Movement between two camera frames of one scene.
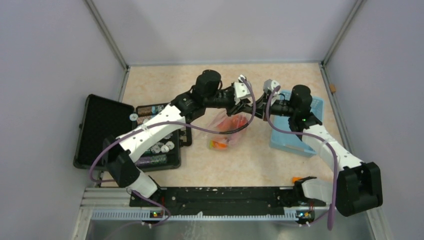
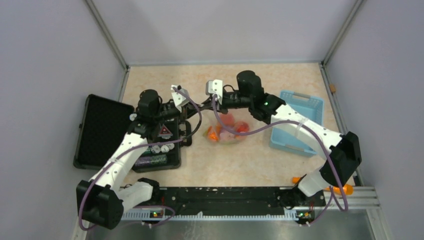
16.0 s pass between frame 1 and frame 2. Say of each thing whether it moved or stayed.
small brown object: stayed
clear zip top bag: moved
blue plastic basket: stayed
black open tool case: stayed
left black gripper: moved
